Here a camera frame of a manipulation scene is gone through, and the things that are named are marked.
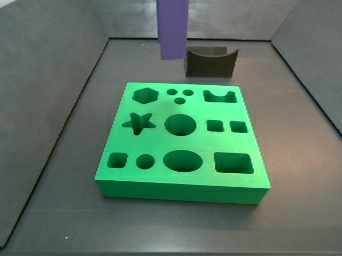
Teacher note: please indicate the dark grey arch block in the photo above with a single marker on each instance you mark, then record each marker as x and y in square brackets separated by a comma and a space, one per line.
[210, 62]

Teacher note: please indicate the purple arch block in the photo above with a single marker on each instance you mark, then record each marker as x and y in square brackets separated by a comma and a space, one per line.
[173, 17]

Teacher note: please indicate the green shape sorter board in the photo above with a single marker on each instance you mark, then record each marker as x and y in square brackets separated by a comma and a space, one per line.
[182, 145]

